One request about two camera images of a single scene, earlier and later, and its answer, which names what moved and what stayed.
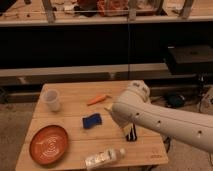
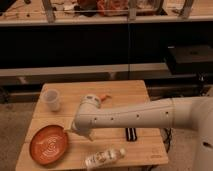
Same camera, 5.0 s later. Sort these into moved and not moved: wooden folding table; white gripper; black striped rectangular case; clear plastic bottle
Moved: white gripper
Not moved: wooden folding table; black striped rectangular case; clear plastic bottle
